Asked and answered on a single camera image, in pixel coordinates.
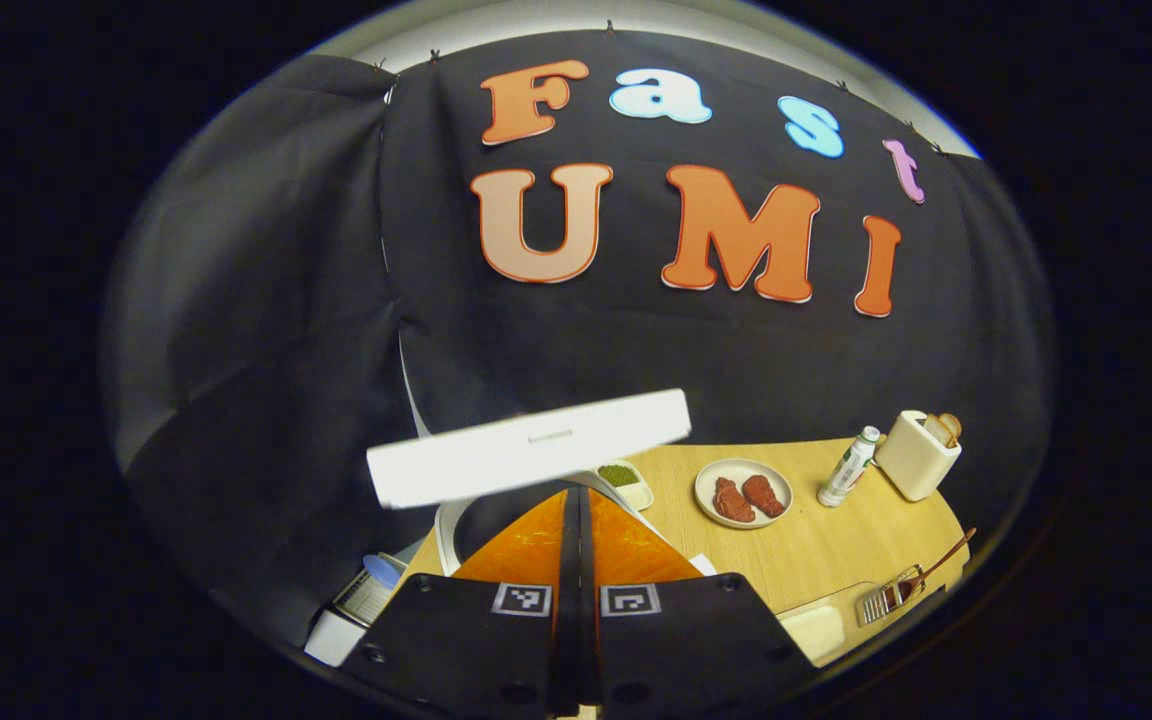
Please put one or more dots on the clear tub with blue lid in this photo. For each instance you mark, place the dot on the clear tub with blue lid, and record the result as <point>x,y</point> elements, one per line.
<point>381,572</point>

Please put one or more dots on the white box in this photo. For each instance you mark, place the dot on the white box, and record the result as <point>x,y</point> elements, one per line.
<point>334,640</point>

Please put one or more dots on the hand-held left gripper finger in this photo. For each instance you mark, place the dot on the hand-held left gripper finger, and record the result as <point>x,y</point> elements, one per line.
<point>588,600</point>
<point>568,600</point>

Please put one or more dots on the brown wooden spoon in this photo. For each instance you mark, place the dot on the brown wooden spoon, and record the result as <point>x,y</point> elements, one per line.
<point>941,560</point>

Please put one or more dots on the white round plate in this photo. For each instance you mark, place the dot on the white round plate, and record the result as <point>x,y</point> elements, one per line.
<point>711,505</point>

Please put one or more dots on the white rice cooker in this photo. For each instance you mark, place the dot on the white rice cooker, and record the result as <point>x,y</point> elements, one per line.
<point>526,450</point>

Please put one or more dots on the toast bread slice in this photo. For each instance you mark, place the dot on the toast bread slice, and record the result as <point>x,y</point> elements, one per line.
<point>953,428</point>
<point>934,428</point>

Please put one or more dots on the red meat piece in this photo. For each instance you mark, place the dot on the red meat piece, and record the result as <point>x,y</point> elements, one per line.
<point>733,500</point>
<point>764,495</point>

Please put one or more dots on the white toaster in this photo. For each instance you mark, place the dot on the white toaster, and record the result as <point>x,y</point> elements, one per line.
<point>911,460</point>

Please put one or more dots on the white drink bottle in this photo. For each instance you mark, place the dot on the white drink bottle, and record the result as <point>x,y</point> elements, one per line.
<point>846,470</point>

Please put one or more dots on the white divided seasoning dish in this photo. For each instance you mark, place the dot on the white divided seasoning dish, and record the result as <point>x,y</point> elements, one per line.
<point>621,476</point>

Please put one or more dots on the black backdrop cloth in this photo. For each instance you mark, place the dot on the black backdrop cloth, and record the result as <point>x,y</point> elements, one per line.
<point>286,300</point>

